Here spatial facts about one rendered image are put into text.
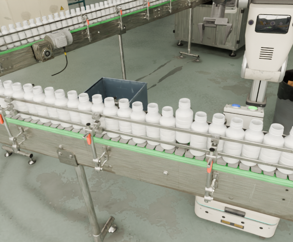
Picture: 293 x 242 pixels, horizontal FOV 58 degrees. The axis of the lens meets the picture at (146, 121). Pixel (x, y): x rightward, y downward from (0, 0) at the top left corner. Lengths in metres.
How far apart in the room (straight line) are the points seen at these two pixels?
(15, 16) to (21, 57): 2.51
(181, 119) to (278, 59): 0.74
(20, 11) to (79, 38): 2.34
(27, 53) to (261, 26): 1.83
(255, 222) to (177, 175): 0.96
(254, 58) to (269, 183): 0.73
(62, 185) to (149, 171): 1.40
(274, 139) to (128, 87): 1.02
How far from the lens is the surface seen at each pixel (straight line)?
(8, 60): 2.44
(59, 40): 2.44
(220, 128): 0.90
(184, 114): 0.89
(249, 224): 1.91
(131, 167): 1.10
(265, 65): 1.50
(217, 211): 1.89
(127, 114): 0.99
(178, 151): 0.99
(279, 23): 1.44
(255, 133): 0.90
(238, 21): 4.51
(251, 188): 1.00
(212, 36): 4.74
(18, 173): 2.66
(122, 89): 1.70
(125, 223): 2.02
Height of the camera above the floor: 1.65
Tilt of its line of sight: 34 degrees down
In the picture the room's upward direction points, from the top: 4 degrees counter-clockwise
